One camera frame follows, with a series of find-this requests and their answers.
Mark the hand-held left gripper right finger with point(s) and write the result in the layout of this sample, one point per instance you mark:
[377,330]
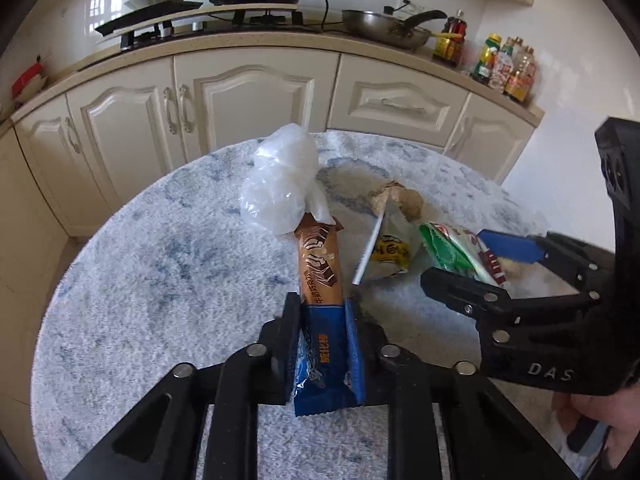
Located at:
[356,355]

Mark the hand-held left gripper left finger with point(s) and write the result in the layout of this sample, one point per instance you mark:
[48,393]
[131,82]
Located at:
[292,360]

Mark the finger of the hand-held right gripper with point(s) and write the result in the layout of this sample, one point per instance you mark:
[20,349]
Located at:
[450,287]
[510,246]

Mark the green white red wrapper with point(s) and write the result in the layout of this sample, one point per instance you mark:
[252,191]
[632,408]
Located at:
[450,250]

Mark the brown blue snack wrapper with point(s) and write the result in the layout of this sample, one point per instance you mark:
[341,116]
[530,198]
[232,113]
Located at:
[320,270]

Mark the person's right hand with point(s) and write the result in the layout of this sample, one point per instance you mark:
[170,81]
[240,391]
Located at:
[600,410]

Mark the clear snack bag yellow label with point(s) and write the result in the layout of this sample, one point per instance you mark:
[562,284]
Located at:
[395,255]

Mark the crumpled brown paper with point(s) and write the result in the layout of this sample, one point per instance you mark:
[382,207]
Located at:
[405,200]

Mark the crumpled clear plastic bag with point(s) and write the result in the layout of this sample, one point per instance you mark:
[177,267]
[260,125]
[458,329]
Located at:
[280,185]

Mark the row of condiment bottles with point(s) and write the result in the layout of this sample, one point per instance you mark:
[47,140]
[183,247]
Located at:
[500,65]

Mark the steel frying pan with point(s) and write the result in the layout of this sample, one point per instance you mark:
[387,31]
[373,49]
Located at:
[385,25]

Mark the cream kitchen base cabinet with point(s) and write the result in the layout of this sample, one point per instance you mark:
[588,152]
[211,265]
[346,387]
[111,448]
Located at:
[250,100]

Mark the black gas stove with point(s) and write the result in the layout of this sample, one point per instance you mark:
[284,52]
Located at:
[200,20]

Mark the red white container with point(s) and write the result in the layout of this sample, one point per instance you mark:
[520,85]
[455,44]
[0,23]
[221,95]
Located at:
[27,80]

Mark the white wall socket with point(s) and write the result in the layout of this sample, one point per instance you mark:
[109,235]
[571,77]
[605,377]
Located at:
[412,5]

